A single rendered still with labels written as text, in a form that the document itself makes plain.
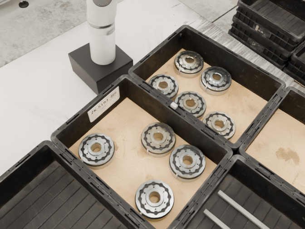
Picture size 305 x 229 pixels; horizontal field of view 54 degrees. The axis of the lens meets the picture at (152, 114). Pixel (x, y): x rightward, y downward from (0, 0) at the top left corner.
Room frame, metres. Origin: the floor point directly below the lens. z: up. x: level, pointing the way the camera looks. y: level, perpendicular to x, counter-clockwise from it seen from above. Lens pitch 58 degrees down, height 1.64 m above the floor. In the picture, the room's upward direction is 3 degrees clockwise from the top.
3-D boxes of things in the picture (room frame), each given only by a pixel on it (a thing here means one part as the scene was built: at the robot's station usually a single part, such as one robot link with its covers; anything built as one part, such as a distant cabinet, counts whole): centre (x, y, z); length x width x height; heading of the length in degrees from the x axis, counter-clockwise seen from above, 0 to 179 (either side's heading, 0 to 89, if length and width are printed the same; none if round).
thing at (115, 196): (0.35, 0.03, 0.92); 0.40 x 0.30 x 0.02; 52
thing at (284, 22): (1.39, -0.68, 0.37); 0.40 x 0.30 x 0.45; 46
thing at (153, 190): (0.23, -0.02, 0.86); 0.05 x 0.05 x 0.01
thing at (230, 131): (0.46, -0.20, 0.86); 0.10 x 0.10 x 0.01
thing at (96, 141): (0.36, 0.15, 0.86); 0.05 x 0.05 x 0.01
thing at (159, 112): (0.35, 0.03, 0.87); 0.40 x 0.30 x 0.11; 52
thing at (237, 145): (0.58, -0.16, 0.92); 0.40 x 0.30 x 0.02; 52
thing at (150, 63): (0.58, -0.16, 0.87); 0.40 x 0.30 x 0.11; 52
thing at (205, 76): (0.64, -0.21, 0.86); 0.10 x 0.10 x 0.01
